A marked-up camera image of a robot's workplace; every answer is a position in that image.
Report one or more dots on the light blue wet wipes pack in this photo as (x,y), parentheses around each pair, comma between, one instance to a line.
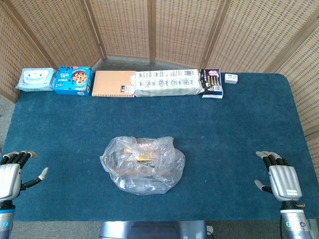
(35,79)

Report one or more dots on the blue felt table cover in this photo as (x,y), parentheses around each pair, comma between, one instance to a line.
(224,149)

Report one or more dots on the clear plastic bag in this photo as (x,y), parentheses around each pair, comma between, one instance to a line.
(149,181)

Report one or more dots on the black and purple pad pack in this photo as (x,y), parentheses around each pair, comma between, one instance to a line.
(211,83)

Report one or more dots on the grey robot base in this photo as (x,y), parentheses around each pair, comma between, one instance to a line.
(149,230)

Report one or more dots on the long white tissue pack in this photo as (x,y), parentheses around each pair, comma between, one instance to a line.
(167,83)

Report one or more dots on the orange spiral notebook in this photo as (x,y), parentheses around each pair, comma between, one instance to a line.
(109,83)

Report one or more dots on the small white box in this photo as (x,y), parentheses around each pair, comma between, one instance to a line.
(231,78)

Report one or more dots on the blue cookie box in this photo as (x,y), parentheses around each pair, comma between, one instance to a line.
(72,81)

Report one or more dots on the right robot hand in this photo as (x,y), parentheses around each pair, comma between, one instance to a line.
(284,179)

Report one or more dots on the yellow snack packet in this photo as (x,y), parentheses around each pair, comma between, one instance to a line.
(144,158)

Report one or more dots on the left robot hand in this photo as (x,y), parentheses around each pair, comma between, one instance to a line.
(10,176)

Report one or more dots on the woven bamboo folding screen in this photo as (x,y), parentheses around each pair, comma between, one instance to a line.
(184,32)

